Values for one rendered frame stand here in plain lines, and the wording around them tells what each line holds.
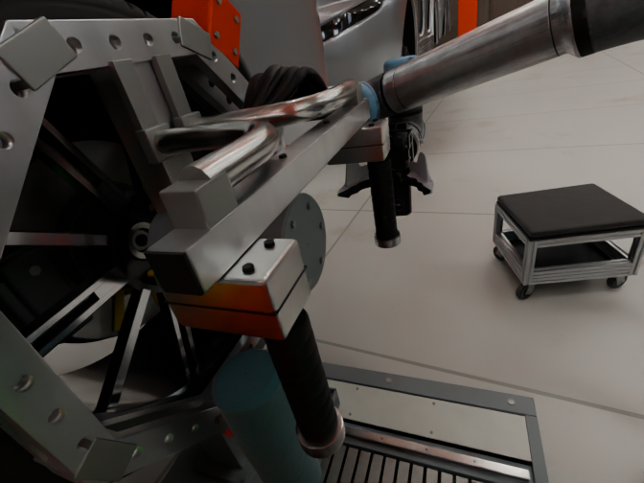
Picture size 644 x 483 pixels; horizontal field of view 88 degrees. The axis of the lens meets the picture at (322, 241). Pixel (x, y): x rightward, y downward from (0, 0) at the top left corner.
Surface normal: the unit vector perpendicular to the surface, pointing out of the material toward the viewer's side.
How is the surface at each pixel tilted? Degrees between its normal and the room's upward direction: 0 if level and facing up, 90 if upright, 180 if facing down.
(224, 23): 90
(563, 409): 0
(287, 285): 90
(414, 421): 0
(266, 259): 0
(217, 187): 90
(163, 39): 90
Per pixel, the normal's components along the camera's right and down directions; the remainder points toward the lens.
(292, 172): 0.92, 0.02
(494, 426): -0.19, -0.85
